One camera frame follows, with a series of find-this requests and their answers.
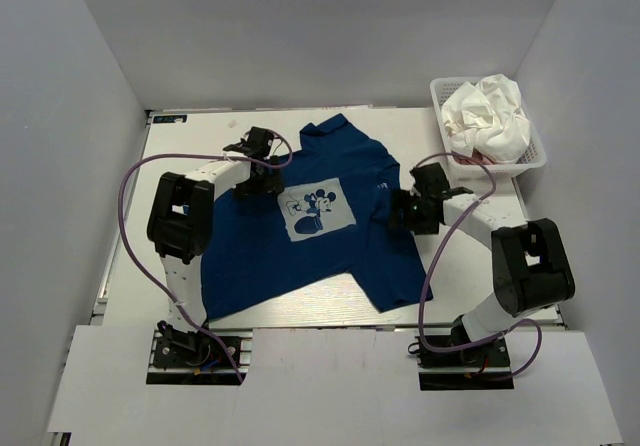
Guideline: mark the white t shirt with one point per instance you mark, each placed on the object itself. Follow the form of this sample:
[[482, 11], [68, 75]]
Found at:
[[487, 118]]

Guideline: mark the blue t shirt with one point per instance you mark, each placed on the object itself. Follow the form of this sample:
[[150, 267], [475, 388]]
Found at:
[[331, 218]]

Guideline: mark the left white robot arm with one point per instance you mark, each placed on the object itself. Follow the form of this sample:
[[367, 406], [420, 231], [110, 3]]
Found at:
[[181, 220]]

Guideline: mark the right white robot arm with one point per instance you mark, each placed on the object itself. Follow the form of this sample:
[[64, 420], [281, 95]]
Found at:
[[529, 265]]

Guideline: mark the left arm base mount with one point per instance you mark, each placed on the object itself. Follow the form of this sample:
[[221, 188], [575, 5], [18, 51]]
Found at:
[[191, 358]]

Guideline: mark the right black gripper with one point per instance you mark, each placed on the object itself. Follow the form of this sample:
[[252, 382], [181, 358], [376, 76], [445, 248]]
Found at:
[[400, 200]]

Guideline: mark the white plastic basket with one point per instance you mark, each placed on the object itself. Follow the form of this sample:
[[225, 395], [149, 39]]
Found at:
[[533, 157]]

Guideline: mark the pink t shirt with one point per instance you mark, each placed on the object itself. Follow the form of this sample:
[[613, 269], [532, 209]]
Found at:
[[475, 158]]

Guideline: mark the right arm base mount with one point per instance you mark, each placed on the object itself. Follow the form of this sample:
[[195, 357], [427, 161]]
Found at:
[[483, 368]]

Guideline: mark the blue table label sticker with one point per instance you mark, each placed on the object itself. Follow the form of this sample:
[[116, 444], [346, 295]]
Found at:
[[170, 119]]

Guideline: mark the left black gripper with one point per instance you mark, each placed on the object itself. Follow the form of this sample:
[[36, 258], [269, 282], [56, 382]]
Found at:
[[273, 182]]

